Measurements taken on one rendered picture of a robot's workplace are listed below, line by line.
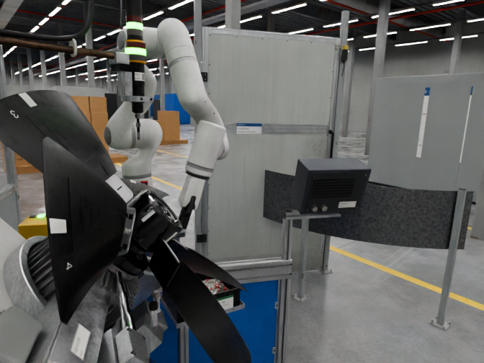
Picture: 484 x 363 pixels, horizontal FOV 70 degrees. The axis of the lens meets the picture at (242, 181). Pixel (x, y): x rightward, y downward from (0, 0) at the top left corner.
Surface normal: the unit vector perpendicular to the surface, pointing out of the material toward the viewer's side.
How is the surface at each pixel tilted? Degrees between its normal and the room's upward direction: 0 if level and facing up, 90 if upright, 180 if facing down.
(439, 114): 90
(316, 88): 90
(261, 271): 90
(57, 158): 71
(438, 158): 90
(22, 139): 63
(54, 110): 51
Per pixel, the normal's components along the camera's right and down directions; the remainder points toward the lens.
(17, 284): -0.22, -0.34
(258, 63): 0.25, 0.22
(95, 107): 0.63, 0.18
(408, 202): -0.19, 0.20
